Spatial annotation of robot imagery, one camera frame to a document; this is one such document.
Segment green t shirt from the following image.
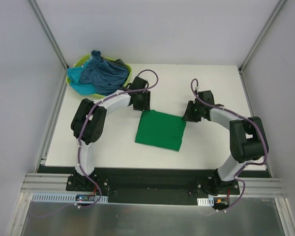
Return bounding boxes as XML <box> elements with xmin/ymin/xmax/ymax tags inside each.
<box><xmin>135</xmin><ymin>110</ymin><xmax>186</xmax><ymax>151</ymax></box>

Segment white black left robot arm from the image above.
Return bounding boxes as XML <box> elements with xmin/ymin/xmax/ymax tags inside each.
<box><xmin>71</xmin><ymin>76</ymin><xmax>150</xmax><ymax>191</ymax></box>

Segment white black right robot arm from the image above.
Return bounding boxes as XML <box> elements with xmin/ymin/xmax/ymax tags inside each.
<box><xmin>182</xmin><ymin>90</ymin><xmax>268</xmax><ymax>194</ymax></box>

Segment dark blue t shirt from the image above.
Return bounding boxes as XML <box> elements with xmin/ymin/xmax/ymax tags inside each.
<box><xmin>80</xmin><ymin>50</ymin><xmax>129</xmax><ymax>96</ymax></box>

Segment grey t shirt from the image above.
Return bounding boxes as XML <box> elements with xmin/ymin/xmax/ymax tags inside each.
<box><xmin>112</xmin><ymin>59</ymin><xmax>127</xmax><ymax>70</ymax></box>

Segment teal t shirt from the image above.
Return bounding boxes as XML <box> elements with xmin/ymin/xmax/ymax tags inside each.
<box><xmin>67</xmin><ymin>66</ymin><xmax>95</xmax><ymax>96</ymax></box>

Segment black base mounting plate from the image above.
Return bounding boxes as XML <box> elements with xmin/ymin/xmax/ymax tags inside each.
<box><xmin>36</xmin><ymin>165</ymin><xmax>272</xmax><ymax>205</ymax></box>

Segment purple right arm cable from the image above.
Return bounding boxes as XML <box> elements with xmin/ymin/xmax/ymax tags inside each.
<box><xmin>191</xmin><ymin>78</ymin><xmax>270</xmax><ymax>217</ymax></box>

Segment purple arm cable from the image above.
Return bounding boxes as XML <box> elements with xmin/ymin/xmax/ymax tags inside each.
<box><xmin>191</xmin><ymin>78</ymin><xmax>270</xmax><ymax>217</ymax></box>
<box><xmin>75</xmin><ymin>69</ymin><xmax>160</xmax><ymax>209</ymax></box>

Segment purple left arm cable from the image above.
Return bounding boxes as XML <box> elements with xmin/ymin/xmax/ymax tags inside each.
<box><xmin>75</xmin><ymin>69</ymin><xmax>160</xmax><ymax>209</ymax></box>

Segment right white slotted cable duct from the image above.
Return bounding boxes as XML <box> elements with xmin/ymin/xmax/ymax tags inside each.
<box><xmin>197</xmin><ymin>197</ymin><xmax>214</xmax><ymax>207</ymax></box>

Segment white slotted cable duct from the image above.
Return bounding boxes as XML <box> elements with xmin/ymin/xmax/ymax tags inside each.
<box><xmin>197</xmin><ymin>197</ymin><xmax>214</xmax><ymax>207</ymax></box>
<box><xmin>32</xmin><ymin>193</ymin><xmax>108</xmax><ymax>204</ymax></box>

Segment left white slotted cable duct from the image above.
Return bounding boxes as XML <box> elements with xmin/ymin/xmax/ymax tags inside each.
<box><xmin>32</xmin><ymin>193</ymin><xmax>108</xmax><ymax>204</ymax></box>

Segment left aluminium frame post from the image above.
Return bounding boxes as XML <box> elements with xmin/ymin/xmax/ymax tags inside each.
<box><xmin>28</xmin><ymin>0</ymin><xmax>73</xmax><ymax>72</ymax></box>

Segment aluminium frame post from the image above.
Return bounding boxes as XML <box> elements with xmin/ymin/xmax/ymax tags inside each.
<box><xmin>28</xmin><ymin>0</ymin><xmax>73</xmax><ymax>72</ymax></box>
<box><xmin>238</xmin><ymin>0</ymin><xmax>287</xmax><ymax>74</ymax></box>

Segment right aluminium frame post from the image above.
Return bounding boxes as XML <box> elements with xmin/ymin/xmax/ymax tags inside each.
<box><xmin>238</xmin><ymin>0</ymin><xmax>287</xmax><ymax>74</ymax></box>

